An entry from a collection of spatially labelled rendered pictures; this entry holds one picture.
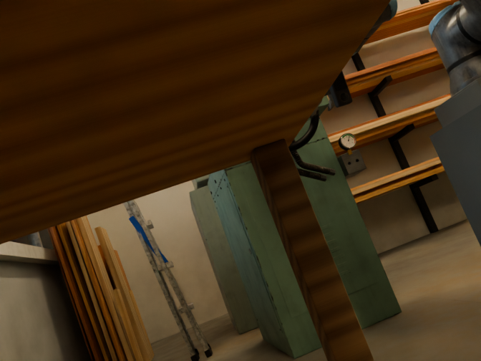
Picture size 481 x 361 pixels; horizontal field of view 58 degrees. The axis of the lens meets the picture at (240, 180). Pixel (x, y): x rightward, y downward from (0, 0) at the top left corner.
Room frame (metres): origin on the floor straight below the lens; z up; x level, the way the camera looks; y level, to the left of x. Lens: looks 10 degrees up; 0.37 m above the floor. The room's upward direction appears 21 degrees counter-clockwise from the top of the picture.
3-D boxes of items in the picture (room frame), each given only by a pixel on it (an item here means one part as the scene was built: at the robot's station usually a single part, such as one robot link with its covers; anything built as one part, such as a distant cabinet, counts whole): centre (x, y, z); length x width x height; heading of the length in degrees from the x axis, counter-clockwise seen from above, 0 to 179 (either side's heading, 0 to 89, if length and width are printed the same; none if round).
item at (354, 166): (1.72, -0.42, 0.58); 0.12 x 0.08 x 0.08; 12
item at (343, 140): (1.65, -0.44, 0.65); 0.06 x 0.04 x 0.08; 102
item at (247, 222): (1.92, -0.11, 0.36); 0.58 x 0.45 x 0.71; 12
